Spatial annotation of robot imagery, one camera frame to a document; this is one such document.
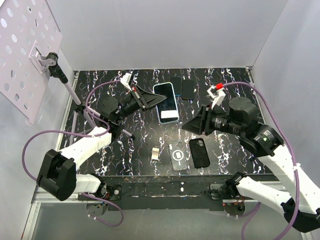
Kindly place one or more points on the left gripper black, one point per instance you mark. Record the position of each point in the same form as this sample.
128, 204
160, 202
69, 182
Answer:
148, 99

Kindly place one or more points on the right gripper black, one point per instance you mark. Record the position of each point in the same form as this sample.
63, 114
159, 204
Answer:
201, 122

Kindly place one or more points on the dark phone blue edge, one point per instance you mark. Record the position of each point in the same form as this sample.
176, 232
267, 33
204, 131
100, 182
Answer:
177, 85

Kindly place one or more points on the clear phone case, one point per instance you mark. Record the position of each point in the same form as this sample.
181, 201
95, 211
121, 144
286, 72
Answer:
178, 156

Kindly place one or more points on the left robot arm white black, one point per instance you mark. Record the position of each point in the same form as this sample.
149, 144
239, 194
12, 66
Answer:
58, 173

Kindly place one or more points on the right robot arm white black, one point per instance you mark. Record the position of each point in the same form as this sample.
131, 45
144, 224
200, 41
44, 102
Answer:
301, 200

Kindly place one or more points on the small white plastic clip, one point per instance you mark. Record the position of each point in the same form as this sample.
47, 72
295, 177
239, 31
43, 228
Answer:
155, 153

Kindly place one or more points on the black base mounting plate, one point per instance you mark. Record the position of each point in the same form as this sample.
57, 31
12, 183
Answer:
166, 192

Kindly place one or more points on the tripod stand lilac black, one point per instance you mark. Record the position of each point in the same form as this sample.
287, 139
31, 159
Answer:
56, 72

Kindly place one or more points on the perforated lilac metal plate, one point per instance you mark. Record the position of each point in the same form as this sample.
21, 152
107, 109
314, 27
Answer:
28, 33

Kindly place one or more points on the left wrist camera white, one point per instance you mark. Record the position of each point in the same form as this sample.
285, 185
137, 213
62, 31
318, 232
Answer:
125, 81

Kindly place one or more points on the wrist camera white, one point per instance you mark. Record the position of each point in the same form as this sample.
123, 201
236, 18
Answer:
125, 81
217, 94

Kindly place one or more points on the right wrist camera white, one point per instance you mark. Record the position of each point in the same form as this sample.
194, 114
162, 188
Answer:
217, 94

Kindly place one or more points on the aluminium frame rail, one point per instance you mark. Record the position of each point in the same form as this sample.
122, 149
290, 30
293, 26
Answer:
46, 214

